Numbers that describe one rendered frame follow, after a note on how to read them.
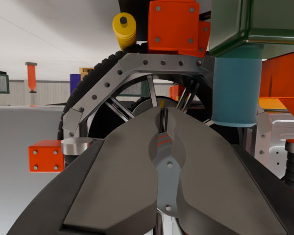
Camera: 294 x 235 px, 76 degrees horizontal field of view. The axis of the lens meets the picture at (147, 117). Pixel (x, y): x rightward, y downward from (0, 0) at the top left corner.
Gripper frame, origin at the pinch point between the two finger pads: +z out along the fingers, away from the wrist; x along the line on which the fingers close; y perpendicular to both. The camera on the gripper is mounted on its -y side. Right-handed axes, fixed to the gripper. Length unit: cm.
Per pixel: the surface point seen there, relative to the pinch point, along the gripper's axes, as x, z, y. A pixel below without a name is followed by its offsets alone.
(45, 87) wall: -552, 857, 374
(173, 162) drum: 3.3, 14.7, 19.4
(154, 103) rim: -0.4, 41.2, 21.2
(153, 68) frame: -1.0, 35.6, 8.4
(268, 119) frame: 29.5, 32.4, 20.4
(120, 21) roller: -8.9, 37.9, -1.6
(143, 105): -6, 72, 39
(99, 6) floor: -45, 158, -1
